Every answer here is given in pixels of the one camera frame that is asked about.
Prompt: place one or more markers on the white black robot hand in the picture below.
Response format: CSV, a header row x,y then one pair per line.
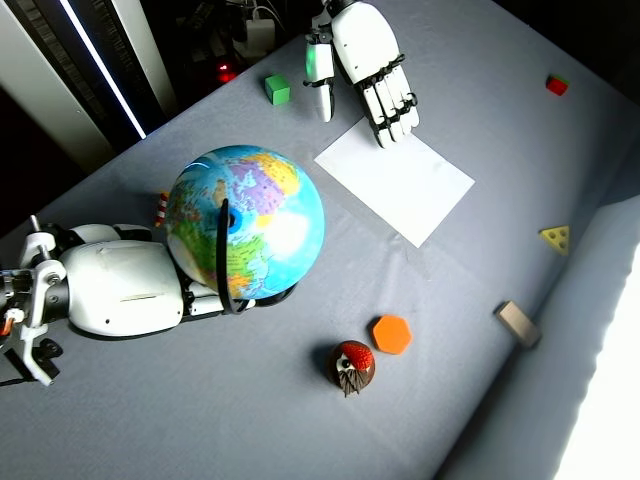
x,y
120,285
362,45

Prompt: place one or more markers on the colourful globe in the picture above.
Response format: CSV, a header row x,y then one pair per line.
x,y
250,220

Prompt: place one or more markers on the red white striped toy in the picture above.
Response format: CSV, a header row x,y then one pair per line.
x,y
161,210

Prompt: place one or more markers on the green cube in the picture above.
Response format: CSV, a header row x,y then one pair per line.
x,y
277,90

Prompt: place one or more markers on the white power adapter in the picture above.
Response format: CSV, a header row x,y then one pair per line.
x,y
260,37

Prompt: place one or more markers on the white paper sheet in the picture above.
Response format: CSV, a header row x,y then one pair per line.
x,y
400,190

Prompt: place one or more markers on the red cube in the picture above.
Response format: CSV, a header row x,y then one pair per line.
x,y
556,86

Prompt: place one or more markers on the bright light strip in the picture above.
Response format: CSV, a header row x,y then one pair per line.
x,y
102,70

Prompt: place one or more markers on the chocolate cake toy with strawberry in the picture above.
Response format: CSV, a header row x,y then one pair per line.
x,y
352,367

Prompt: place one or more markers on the yellow cheese wedge toy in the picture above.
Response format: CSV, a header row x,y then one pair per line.
x,y
557,240

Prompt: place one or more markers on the orange hexagon block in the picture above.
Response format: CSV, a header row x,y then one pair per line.
x,y
391,335

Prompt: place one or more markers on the brown wooden block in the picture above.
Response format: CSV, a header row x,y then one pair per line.
x,y
517,325

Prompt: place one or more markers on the grey table cloth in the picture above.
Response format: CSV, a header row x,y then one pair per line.
x,y
450,400

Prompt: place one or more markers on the white frame post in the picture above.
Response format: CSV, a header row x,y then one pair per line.
x,y
45,80

